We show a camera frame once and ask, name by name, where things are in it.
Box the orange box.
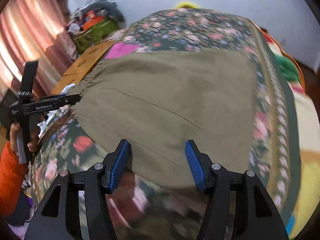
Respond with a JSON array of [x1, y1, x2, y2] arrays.
[[82, 10, 104, 30]]

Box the olive green pants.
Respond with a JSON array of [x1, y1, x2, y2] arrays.
[[70, 49, 257, 189]]

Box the colourful fleece blanket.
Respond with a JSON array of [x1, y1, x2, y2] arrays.
[[260, 29, 319, 239]]

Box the yellow curved foam tube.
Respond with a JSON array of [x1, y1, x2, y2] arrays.
[[175, 1, 200, 9]]

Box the pink window curtain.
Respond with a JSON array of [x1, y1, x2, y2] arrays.
[[1, 0, 77, 97]]

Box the person left hand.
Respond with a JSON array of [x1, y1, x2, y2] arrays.
[[10, 114, 44, 157]]

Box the pink folded garment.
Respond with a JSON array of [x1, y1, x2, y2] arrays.
[[104, 42, 140, 60]]

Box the green storage bag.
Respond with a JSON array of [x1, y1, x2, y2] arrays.
[[71, 19, 119, 54]]

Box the white crumpled papers pile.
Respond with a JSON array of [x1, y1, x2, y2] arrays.
[[38, 83, 75, 136]]

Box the grey plush pillow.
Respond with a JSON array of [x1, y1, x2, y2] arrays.
[[82, 0, 125, 23]]

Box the dark floral bedspread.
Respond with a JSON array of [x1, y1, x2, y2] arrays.
[[30, 9, 301, 239]]

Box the orange sleeved left forearm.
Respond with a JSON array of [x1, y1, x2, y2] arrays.
[[0, 142, 28, 218]]

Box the wooden lap desk board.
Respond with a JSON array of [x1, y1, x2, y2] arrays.
[[52, 41, 115, 95]]

